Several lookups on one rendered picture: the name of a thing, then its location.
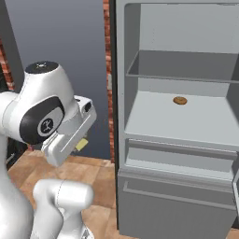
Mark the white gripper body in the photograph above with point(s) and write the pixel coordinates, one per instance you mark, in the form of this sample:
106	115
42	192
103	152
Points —
67	137

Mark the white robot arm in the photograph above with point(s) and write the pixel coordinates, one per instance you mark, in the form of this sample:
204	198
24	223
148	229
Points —
37	93

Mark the yellow butter block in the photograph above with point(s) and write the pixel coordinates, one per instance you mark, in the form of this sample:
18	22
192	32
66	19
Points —
82	145

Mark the dark grey fridge door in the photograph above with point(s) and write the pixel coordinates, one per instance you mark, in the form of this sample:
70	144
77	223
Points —
65	37

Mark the grey fridge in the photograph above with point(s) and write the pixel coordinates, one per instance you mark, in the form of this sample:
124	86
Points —
174	124

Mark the grey fridge crisper drawer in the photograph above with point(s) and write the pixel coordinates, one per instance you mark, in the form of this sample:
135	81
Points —
180	158

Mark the glass fridge shelf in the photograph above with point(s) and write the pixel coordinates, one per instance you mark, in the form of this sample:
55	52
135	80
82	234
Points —
183	67

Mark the brown round cookie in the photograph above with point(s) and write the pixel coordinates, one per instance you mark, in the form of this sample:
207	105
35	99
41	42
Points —
180	100

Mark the grey freezer drawer front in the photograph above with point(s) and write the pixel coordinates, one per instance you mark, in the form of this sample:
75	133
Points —
174	214

